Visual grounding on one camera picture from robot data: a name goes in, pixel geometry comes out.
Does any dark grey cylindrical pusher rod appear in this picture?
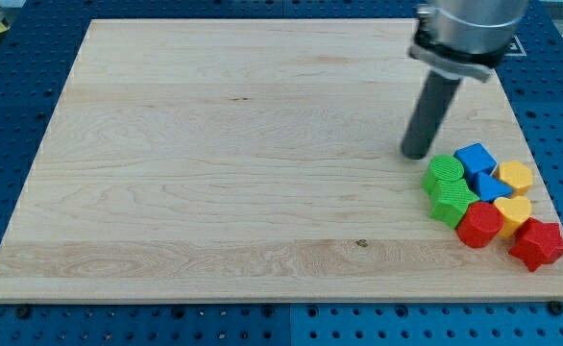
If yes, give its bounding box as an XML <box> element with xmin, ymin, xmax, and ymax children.
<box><xmin>401</xmin><ymin>71</ymin><xmax>460</xmax><ymax>160</ymax></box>

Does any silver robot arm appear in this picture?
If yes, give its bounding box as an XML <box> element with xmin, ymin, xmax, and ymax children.
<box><xmin>401</xmin><ymin>0</ymin><xmax>528</xmax><ymax>160</ymax></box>

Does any green cylinder block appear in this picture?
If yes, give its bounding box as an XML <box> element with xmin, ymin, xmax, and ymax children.
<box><xmin>422</xmin><ymin>155</ymin><xmax>465</xmax><ymax>194</ymax></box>

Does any blue cube block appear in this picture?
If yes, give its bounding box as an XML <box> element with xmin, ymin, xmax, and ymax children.
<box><xmin>453</xmin><ymin>142</ymin><xmax>497</xmax><ymax>183</ymax></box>

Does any green star block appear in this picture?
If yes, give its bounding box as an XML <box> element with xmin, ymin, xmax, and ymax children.
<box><xmin>428</xmin><ymin>179</ymin><xmax>479</xmax><ymax>230</ymax></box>

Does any blue triangle block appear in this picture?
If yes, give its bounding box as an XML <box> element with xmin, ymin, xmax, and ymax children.
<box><xmin>472</xmin><ymin>172</ymin><xmax>513</xmax><ymax>203</ymax></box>

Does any yellow hexagon block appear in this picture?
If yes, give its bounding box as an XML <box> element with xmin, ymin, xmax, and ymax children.
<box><xmin>495</xmin><ymin>160</ymin><xmax>534</xmax><ymax>197</ymax></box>

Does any red cylinder block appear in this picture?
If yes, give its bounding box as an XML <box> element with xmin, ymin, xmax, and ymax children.
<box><xmin>456</xmin><ymin>202</ymin><xmax>503</xmax><ymax>248</ymax></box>

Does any yellow heart block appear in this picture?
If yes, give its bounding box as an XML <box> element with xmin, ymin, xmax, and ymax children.
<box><xmin>493</xmin><ymin>196</ymin><xmax>532</xmax><ymax>238</ymax></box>

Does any red star block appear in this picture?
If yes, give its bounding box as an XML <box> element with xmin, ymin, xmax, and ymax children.
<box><xmin>508</xmin><ymin>217</ymin><xmax>563</xmax><ymax>272</ymax></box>

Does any light wooden board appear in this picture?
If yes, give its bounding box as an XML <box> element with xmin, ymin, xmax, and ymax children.
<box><xmin>0</xmin><ymin>19</ymin><xmax>563</xmax><ymax>304</ymax></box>

